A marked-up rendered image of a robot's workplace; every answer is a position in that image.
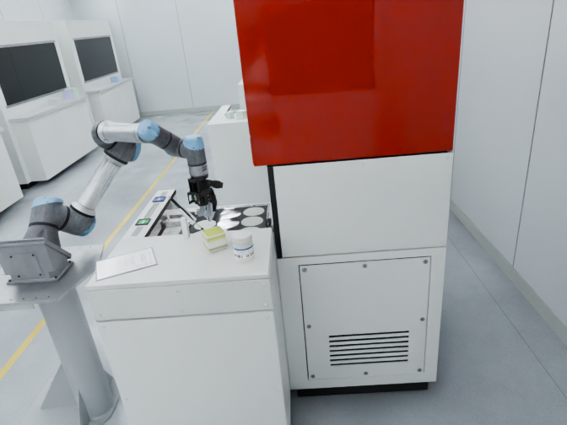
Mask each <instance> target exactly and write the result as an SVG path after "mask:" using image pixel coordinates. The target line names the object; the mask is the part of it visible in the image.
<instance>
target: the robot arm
mask: <svg viewBox="0 0 567 425"><path fill-rule="evenodd" d="M91 136H92V138H93V140H94V142H95V143H96V144H97V145H98V146H100V147H101V148H103V149H104V151H103V154H104V158H103V159H102V160H101V162H100V164H99V166H98V167H97V169H96V171H95V172H94V174H93V175H92V177H91V178H90V180H89V182H88V184H87V185H86V186H85V188H84V190H83V192H82V193H81V195H80V196H79V198H78V200H77V201H74V202H71V204H70V206H69V207H68V206H65V205H63V200H62V199H61V198H59V197H55V196H42V197H38V198H36V199H35V200H34V201H33V205H32V208H31V213H30V221H29V227H28V230H27V232H26V233H25V235H24V237H23V239H34V238H45V239H47V240H49V241H51V242H52V243H53V244H55V245H57V246H59V247H61V243H60V239H59V234H58V231H62V232H64V233H68V234H71V235H77V236H85V235H87V234H89V233H90V232H91V231H92V230H93V229H94V227H95V223H96V217H95V215H96V212H95V209H96V207H97V206H98V204H99V202H100V200H101V199H102V197H103V195H104V194H105V193H106V191H107V189H108V188H109V186H110V185H111V182H112V181H113V180H114V179H115V177H116V175H117V173H118V172H119V170H120V168H121V167H122V166H125V165H127V164H128V162H133V161H135V160H136V159H137V158H138V156H139V154H140V153H141V148H142V147H141V143H151V144H153V145H155V146H156V147H158V148H161V149H163V150H164V151H165V152H166V153H167V154H168V155H170V156H172V157H178V158H184V159H186V160H187V165H188V169H189V175H190V176H191V178H189V179H188V185H189V189H190V191H189V192H187V196H188V201H189V204H192V203H193V202H194V204H197V205H198V206H199V210H198V212H197V215H198V217H201V216H204V217H205V218H206V219H207V220H208V221H209V222H211V221H212V219H213V216H214V214H215V211H216V207H217V199H216V195H215V194H214V190H213V189H212V187H213V188H215V189H219V188H223V184H224V183H223V182H221V181H219V180H207V178H208V164H207V158H206V153H205V145H204V143H203V137H202V136H201V135H198V134H196V135H194V134H193V135H188V136H185V137H184V138H183V139H182V138H180V137H178V136H176V135H175V134H174V133H172V132H169V131H168V130H166V129H164V128H163V127H162V126H160V125H158V124H157V123H156V122H154V121H151V120H149V119H145V120H143V121H141V122H140V123H115V122H113V121H108V120H103V121H97V122H96V123H95V124H94V125H93V127H92V130H91ZM210 186H212V187H210ZM190 195H191V196H192V198H193V199H192V200H191V201H190V199H189V196H190Z"/></svg>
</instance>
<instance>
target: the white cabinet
mask: <svg viewBox="0 0 567 425"><path fill-rule="evenodd" d="M96 324H97V326H98V329H99V332H100V336H101V339H102V341H103V344H104V347H105V351H106V354H107V357H108V359H109V363H110V366H111V370H112V373H113V375H114V378H115V381H116V385H117V388H118V390H119V393H120V396H121V400H122V403H123V405H124V408H125V411H126V414H127V418H128V421H129V423H130V425H291V423H290V383H289V369H288V360H287V353H286V345H285V337H284V323H283V313H282V305H281V298H280V290H279V282H278V267H277V258H276V264H275V281H274V298H273V309H263V310H250V311H237V312H224V313H212V314H199V315H173V316H160V317H148V318H135V319H122V320H98V321H97V322H96Z"/></svg>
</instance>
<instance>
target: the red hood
mask: <svg viewBox="0 0 567 425"><path fill-rule="evenodd" d="M233 3H234V10H235V23H236V30H237V40H238V47H239V53H240V67H241V74H242V81H243V88H244V95H245V102H246V114H247V120H248V127H249V134H250V142H251V155H252V162H253V164H254V166H265V165H273V164H292V163H304V162H314V161H325V160H335V159H356V158H366V157H377V156H387V155H398V154H409V153H429V152H440V151H451V150H453V140H454V129H455V118H456V96H457V85H458V73H459V62H460V51H461V40H462V19H463V7H464V0H233Z"/></svg>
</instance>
